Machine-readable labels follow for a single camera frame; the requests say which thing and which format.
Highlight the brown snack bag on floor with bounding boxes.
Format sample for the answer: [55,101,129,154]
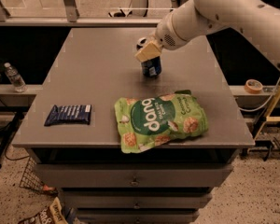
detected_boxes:
[18,198,68,224]

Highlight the top drawer knob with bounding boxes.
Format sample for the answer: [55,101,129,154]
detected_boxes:
[130,179,139,187]

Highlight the drawer knob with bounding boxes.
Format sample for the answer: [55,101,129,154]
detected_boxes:
[130,179,139,187]
[133,203,141,210]

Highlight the blue pepsi can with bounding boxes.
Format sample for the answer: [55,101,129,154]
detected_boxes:
[136,36,161,77]

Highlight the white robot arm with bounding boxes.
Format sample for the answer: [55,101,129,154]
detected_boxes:
[135,0,280,71]

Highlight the dark blue snack bar wrapper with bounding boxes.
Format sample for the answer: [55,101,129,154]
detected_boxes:
[44,105,91,126]

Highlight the black stand leg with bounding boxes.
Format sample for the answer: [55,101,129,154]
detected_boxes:
[0,112,23,169]

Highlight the roll of masking tape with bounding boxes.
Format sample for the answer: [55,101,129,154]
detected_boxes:
[245,79,263,94]

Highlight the wire mesh basket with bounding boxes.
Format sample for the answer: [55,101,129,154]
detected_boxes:
[20,158,57,195]

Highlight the green dang chips bag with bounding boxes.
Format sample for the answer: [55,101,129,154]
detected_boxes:
[114,90,208,154]

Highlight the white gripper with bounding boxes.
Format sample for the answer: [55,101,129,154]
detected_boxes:
[135,12,187,63]

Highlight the grey drawer cabinet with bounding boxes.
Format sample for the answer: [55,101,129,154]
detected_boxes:
[13,28,253,224]

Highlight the clear plastic water bottle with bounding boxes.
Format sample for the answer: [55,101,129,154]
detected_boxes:
[4,63,27,92]

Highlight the middle drawer knob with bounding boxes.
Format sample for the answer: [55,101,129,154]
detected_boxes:
[133,203,141,210]

